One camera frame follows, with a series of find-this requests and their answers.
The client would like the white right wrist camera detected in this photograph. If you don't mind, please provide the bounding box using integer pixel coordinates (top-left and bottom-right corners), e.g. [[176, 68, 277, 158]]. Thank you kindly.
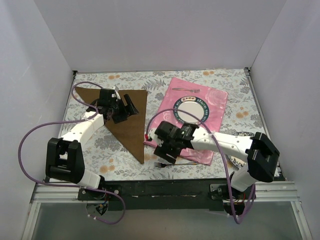
[[144, 128, 164, 148]]

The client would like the dark fork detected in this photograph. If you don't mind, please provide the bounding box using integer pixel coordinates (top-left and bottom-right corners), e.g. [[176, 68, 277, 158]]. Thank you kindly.
[[154, 162, 197, 168]]

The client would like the aluminium table frame rail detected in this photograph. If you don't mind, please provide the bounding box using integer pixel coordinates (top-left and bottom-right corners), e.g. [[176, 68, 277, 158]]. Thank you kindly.
[[28, 68, 312, 240]]

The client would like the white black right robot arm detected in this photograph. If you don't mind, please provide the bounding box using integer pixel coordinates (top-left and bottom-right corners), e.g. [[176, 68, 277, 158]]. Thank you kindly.
[[146, 121, 280, 199]]

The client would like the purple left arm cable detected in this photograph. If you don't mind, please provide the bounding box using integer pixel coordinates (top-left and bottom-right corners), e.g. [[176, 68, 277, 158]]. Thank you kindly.
[[18, 81, 126, 225]]

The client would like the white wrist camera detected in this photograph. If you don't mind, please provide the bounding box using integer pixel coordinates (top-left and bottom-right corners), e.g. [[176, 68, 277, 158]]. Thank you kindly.
[[144, 128, 164, 148], [111, 85, 121, 100]]

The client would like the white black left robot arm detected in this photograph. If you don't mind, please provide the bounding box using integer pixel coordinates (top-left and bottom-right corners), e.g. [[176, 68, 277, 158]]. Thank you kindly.
[[45, 88, 139, 200]]

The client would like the pink floral placemat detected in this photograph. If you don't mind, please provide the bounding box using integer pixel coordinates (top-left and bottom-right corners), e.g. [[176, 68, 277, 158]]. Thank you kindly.
[[143, 76, 229, 166]]

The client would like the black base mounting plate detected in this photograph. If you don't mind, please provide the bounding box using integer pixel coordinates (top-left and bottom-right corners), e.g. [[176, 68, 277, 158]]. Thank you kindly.
[[77, 178, 231, 213]]

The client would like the brown cloth napkin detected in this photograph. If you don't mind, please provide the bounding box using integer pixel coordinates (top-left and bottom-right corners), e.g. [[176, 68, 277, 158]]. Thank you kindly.
[[75, 86, 148, 164]]

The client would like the floral tablecloth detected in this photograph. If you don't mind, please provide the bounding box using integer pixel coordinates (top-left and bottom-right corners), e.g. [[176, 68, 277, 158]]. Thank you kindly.
[[73, 69, 265, 181]]

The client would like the green rimmed white plate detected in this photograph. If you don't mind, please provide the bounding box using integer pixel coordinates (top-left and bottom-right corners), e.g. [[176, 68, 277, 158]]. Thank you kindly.
[[173, 96, 210, 125]]

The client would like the silver fork on placemat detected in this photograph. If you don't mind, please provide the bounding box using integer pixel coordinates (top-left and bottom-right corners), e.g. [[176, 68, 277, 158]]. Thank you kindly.
[[172, 87, 200, 93]]

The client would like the blue floral white plate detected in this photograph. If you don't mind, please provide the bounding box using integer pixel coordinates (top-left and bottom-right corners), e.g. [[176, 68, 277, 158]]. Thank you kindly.
[[226, 131, 255, 169]]

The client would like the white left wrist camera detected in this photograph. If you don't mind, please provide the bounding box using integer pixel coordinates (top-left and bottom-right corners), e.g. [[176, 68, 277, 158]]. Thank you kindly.
[[111, 85, 121, 100]]

